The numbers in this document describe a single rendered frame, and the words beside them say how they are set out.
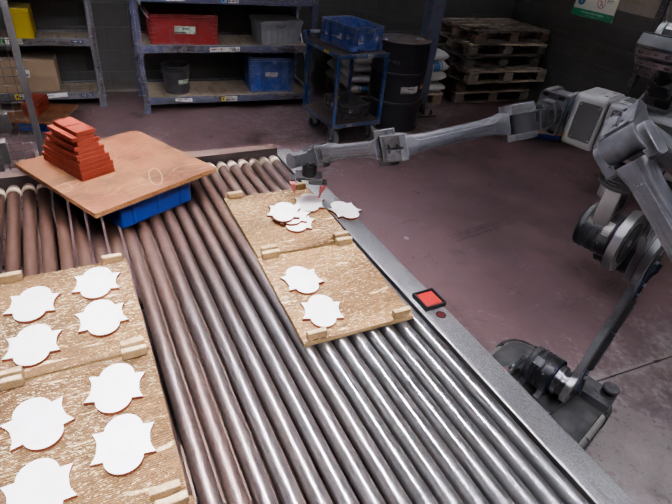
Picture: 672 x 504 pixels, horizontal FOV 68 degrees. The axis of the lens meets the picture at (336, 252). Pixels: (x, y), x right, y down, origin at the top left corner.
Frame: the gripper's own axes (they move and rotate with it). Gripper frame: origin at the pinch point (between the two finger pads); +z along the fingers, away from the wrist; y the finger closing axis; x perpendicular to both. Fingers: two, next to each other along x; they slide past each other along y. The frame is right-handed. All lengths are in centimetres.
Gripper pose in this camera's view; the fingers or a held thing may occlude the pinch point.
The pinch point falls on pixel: (306, 195)
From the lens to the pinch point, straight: 199.3
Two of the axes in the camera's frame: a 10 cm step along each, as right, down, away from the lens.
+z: -1.2, 8.1, 5.8
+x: -0.9, -5.9, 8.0
